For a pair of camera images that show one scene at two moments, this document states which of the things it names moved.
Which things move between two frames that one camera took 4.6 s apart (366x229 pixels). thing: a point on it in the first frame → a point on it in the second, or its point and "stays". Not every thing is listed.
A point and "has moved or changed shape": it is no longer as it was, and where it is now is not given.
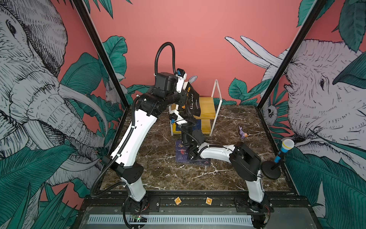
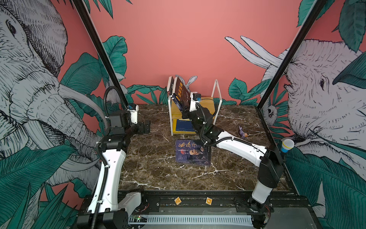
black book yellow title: x=192 y=105 has moved or changed shape
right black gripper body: x=188 y=134 → x=195 y=119
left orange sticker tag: x=177 y=201 stays
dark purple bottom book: x=182 y=155 stays
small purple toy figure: x=243 y=135 stays
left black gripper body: x=179 y=99 → x=138 y=129
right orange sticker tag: x=208 y=201 stays
